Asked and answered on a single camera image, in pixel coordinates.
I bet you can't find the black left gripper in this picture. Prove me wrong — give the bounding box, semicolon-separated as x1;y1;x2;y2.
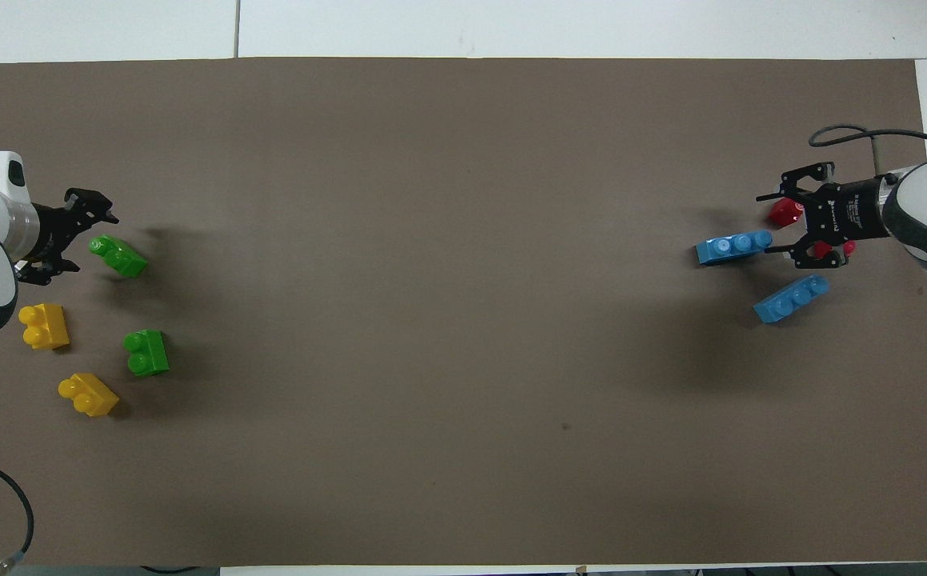
15;189;120;286

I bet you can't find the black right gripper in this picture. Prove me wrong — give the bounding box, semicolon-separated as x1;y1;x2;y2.
757;162;889;269

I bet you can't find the green two-stud toy block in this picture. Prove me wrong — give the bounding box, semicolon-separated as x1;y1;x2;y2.
88;234;149;279
122;329;170;377

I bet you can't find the blue three-stud toy block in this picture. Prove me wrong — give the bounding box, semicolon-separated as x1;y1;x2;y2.
696;230;773;266
753;274;830;325

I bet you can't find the yellow two-stud toy block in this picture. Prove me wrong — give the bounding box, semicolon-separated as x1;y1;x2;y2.
18;303;70;350
58;373;120;418

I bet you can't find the brown table mat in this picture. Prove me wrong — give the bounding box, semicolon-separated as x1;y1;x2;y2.
0;58;927;567

